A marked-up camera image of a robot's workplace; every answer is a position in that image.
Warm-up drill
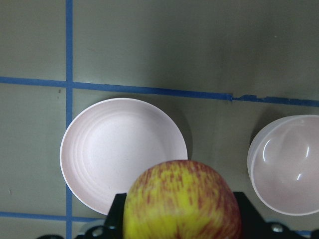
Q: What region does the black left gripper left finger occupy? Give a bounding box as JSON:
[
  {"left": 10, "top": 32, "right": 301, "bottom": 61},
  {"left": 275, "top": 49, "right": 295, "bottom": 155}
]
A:
[{"left": 104, "top": 193, "right": 127, "bottom": 239}]

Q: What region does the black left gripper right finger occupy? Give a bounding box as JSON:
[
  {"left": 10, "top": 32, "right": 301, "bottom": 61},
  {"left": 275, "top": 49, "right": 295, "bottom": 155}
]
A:
[{"left": 233, "top": 192, "right": 265, "bottom": 239}]

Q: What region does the red yellow apple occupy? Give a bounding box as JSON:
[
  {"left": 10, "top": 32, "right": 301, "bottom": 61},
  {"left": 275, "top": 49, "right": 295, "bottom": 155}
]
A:
[{"left": 123, "top": 160, "right": 242, "bottom": 239}]

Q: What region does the pink bowl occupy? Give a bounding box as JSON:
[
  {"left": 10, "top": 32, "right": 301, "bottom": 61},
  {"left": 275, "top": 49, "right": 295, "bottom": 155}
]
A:
[{"left": 247, "top": 115, "right": 319, "bottom": 216}]

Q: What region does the pink plate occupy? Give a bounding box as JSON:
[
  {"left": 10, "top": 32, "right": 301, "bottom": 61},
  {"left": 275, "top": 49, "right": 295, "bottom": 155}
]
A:
[{"left": 60, "top": 98, "right": 188, "bottom": 215}]

